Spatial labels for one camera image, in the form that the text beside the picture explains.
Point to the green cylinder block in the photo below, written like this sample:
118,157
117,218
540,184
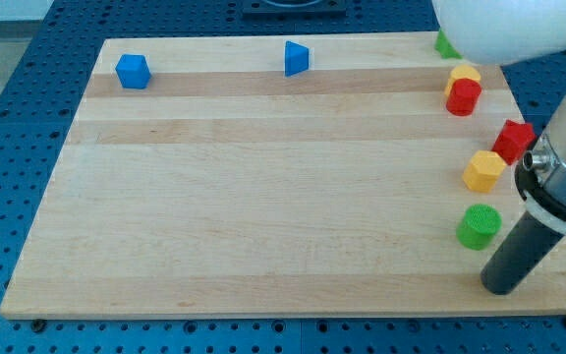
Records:
480,223

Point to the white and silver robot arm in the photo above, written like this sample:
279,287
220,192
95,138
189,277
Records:
505,32

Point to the yellow hexagon block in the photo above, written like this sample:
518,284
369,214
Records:
483,171

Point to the light wooden board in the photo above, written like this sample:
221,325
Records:
225,189

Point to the blue triangle block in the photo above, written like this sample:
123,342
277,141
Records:
296,58

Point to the blue cube block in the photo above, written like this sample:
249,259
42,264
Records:
132,71

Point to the yellow block behind red cylinder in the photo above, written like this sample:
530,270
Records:
461,72

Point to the green block at top edge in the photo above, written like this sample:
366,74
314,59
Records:
445,48

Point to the red pentagon block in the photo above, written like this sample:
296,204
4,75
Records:
512,140

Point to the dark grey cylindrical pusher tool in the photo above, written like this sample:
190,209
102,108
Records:
527,243

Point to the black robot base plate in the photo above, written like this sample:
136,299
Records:
252,9

